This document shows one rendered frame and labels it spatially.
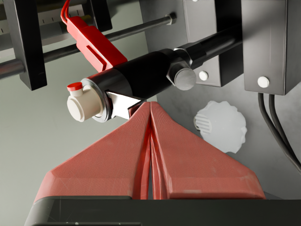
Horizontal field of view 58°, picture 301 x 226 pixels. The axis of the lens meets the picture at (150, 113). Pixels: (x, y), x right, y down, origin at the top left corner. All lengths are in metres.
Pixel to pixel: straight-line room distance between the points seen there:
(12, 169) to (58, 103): 0.12
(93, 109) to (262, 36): 0.16
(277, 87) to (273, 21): 0.06
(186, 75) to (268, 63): 0.11
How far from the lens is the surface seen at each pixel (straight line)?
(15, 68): 0.34
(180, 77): 0.17
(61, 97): 0.47
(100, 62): 0.18
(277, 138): 0.25
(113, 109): 0.15
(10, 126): 0.45
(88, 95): 0.15
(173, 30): 0.51
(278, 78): 0.25
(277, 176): 0.51
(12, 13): 0.32
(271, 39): 0.25
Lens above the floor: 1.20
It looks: 36 degrees down
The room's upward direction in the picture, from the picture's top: 120 degrees counter-clockwise
